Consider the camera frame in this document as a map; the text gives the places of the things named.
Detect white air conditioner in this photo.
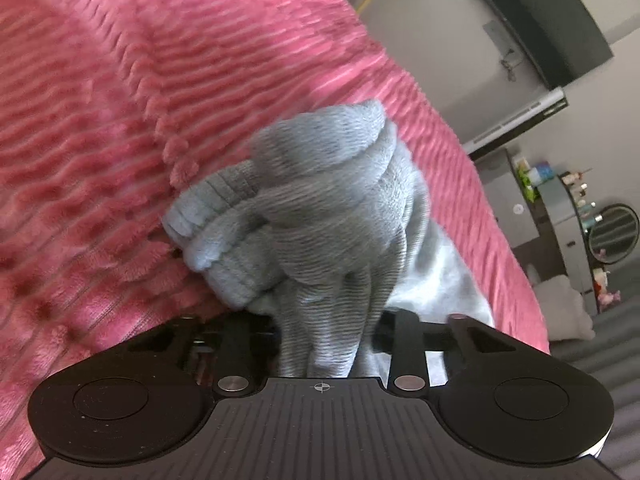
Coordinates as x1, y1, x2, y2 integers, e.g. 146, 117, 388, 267
460, 86, 570, 162

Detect grey drawer cabinet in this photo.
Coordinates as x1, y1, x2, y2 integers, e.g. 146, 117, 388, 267
475, 150, 542, 252

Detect grey curtain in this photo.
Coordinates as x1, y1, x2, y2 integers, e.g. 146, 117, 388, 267
549, 305, 640, 480

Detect dark ceiling beam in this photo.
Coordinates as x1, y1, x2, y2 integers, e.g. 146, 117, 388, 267
448, 0, 615, 92

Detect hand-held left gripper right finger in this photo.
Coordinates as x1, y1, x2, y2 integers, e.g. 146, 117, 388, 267
374, 309, 507, 392

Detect grey vanity desk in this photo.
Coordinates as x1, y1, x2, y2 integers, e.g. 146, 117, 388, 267
529, 172, 612, 316

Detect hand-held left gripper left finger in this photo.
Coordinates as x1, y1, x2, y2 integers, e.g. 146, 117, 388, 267
126, 314, 257, 394

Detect pink ribbed blanket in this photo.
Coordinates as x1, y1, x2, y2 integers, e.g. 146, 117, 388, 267
0, 0, 551, 466

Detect grey fleece pants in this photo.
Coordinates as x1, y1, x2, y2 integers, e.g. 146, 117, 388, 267
161, 99, 497, 379

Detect round vanity mirror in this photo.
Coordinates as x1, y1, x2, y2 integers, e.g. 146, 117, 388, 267
589, 203, 640, 264

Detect wall socket with cables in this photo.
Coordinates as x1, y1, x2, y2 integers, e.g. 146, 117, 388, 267
482, 19, 522, 81

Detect white upholstered chair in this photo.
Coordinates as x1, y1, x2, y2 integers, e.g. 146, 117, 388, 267
529, 263, 597, 343

